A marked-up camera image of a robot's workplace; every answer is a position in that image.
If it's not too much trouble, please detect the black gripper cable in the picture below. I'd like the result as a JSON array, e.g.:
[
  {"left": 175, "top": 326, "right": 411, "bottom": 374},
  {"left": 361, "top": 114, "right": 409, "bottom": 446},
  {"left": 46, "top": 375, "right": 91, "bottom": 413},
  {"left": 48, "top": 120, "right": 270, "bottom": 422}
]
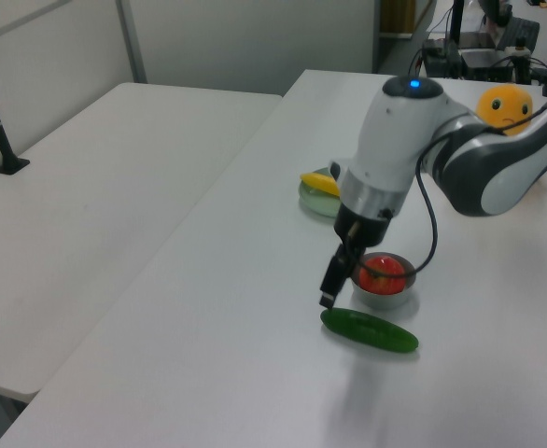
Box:
[{"left": 357, "top": 105, "right": 547, "bottom": 281}]

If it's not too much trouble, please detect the small grey metal bowl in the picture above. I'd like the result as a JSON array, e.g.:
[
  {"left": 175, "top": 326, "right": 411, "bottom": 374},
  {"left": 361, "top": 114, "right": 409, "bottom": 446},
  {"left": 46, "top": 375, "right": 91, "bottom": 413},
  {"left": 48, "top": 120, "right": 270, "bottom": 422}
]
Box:
[{"left": 348, "top": 251, "right": 418, "bottom": 311}]

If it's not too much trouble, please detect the orange plush dinosaur toy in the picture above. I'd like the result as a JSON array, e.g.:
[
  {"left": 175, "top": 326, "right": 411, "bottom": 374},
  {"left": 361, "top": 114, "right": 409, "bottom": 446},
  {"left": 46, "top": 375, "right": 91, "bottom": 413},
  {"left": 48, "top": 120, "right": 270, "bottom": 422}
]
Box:
[{"left": 475, "top": 84, "right": 535, "bottom": 137}]

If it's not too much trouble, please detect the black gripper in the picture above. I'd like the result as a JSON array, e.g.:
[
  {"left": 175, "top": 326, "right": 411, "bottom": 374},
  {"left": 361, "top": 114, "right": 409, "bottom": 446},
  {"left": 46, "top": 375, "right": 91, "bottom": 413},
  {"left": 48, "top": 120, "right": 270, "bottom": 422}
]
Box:
[{"left": 319, "top": 203, "right": 393, "bottom": 311}]

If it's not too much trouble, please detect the pale green round plate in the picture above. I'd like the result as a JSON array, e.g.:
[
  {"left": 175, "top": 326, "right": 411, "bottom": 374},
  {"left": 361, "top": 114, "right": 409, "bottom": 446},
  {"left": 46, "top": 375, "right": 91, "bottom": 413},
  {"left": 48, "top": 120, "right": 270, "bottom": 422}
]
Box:
[{"left": 297, "top": 165, "right": 350, "bottom": 220}]

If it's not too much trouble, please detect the red apple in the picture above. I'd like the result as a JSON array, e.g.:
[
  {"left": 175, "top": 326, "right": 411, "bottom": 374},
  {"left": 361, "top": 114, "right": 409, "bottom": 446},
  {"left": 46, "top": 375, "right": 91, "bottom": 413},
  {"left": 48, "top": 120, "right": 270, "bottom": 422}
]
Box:
[{"left": 358, "top": 255, "right": 407, "bottom": 296}]

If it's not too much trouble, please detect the yellow banana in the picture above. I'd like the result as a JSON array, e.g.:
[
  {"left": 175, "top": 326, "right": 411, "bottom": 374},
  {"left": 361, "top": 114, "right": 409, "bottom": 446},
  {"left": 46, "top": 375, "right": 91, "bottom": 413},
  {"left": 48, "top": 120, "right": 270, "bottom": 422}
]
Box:
[{"left": 299, "top": 172, "right": 343, "bottom": 197}]

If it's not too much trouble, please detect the white side table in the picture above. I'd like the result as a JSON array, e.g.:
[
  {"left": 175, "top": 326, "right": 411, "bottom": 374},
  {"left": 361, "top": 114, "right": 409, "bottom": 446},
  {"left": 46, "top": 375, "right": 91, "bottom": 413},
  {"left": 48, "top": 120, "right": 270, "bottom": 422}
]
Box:
[{"left": 0, "top": 81, "right": 284, "bottom": 448}]

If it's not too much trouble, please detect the dark green cucumber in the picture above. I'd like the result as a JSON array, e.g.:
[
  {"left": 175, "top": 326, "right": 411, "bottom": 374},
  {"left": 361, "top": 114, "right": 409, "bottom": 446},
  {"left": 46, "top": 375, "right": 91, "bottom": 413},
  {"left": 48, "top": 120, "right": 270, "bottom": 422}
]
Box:
[{"left": 319, "top": 306, "right": 420, "bottom": 356}]

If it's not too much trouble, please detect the black vertical tripod pole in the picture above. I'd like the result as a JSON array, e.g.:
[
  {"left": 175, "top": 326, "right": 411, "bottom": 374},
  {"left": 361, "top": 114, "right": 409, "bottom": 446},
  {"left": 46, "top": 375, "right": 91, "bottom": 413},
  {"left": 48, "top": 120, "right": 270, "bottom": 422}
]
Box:
[{"left": 450, "top": 0, "right": 466, "bottom": 48}]

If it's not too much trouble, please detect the black electronics box with cables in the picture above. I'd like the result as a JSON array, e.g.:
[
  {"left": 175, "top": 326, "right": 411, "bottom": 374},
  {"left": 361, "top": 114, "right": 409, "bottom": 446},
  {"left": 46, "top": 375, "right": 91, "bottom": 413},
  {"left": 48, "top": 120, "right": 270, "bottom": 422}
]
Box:
[{"left": 408, "top": 38, "right": 461, "bottom": 79}]

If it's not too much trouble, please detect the wooden cabinet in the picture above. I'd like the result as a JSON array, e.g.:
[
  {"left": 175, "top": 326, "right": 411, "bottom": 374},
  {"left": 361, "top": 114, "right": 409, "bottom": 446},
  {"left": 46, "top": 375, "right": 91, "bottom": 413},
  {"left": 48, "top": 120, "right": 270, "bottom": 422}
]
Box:
[{"left": 378, "top": 0, "right": 417, "bottom": 37}]

